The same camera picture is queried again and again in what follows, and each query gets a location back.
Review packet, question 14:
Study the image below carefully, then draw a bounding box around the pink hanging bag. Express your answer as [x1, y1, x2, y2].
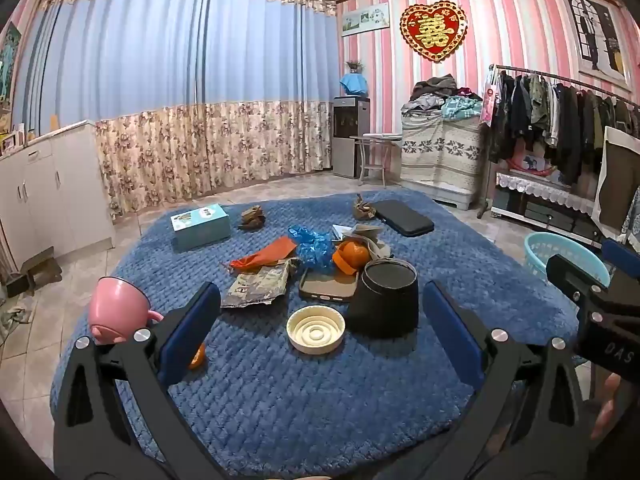
[480, 82, 501, 126]

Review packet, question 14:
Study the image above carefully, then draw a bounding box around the beige paper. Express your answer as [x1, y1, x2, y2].
[350, 225, 397, 261]

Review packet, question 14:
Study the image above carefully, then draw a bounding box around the black bin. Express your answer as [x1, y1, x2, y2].
[346, 258, 420, 339]

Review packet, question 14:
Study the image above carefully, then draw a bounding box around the orange snack wrapper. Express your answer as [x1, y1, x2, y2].
[229, 237, 298, 270]

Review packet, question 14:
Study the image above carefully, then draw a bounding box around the green wall poster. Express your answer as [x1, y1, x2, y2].
[0, 22, 23, 111]

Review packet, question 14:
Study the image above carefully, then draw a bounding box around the person's right hand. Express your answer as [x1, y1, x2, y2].
[590, 372, 640, 443]

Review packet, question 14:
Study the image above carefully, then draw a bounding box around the white lace cloth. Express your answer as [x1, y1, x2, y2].
[495, 171, 601, 206]

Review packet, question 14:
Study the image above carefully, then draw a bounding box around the grey floor rag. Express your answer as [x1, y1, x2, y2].
[0, 302, 31, 333]

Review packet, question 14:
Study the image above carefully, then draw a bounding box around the framed wall poster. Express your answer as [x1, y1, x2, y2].
[565, 0, 633, 83]

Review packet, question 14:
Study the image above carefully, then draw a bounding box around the white cabinet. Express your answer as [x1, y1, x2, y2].
[0, 120, 116, 271]

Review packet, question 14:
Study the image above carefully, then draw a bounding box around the orange tangerine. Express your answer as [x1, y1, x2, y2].
[339, 241, 371, 268]

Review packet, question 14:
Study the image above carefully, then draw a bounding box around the cream round lid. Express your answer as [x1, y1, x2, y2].
[286, 306, 347, 356]

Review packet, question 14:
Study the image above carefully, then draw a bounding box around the brown phone case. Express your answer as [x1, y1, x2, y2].
[299, 266, 360, 303]

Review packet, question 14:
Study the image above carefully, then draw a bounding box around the blue plastic bag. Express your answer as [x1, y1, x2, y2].
[287, 225, 346, 275]

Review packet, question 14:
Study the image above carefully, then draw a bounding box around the low cabinet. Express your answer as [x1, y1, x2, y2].
[491, 170, 606, 248]

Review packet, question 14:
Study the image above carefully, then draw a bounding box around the patterned cloth covered cabinet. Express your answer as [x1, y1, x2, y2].
[400, 110, 483, 211]

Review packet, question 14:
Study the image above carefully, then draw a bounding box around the small side table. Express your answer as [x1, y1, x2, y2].
[350, 132, 403, 186]

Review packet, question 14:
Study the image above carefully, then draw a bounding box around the blue knitted blanket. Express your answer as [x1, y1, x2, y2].
[50, 187, 583, 466]

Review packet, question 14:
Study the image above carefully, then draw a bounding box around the silver snack wrapper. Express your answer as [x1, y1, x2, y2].
[220, 258, 301, 309]

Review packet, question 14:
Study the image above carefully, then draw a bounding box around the blue covered water bottle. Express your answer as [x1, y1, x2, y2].
[339, 72, 369, 97]

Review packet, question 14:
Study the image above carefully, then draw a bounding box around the teal cardboard box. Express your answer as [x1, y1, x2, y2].
[170, 204, 232, 252]

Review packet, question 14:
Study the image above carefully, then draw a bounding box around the white framed board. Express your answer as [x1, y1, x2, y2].
[590, 126, 640, 236]

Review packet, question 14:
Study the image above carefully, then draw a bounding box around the grey water dispenser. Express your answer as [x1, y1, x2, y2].
[332, 95, 372, 178]

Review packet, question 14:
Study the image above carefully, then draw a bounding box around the pink cup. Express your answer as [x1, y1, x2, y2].
[89, 276, 165, 346]

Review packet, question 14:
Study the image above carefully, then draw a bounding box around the teal plastic basket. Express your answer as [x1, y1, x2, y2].
[524, 232, 612, 289]

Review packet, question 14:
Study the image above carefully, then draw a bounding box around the black zip case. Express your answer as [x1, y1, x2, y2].
[374, 200, 435, 237]

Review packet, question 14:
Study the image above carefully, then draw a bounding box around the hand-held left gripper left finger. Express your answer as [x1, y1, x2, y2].
[52, 281, 226, 480]

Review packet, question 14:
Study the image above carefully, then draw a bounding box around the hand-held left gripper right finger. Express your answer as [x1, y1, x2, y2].
[421, 280, 601, 480]

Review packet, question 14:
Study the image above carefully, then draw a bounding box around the pile of clothes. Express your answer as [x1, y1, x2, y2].
[402, 74, 483, 121]

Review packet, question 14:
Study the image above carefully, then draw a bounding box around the blue floral curtain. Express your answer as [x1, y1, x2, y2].
[10, 0, 341, 221]

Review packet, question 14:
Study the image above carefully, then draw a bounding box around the metal clothes rack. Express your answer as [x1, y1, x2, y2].
[477, 64, 640, 218]

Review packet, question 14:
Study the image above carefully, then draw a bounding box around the red heart wall decoration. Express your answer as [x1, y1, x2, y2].
[400, 1, 469, 63]

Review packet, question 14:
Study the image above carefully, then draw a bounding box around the row of hanging clothes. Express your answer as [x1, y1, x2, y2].
[487, 71, 640, 186]

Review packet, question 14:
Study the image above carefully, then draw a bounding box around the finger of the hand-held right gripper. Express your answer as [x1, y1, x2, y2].
[546, 254, 612, 311]
[601, 239, 640, 281]

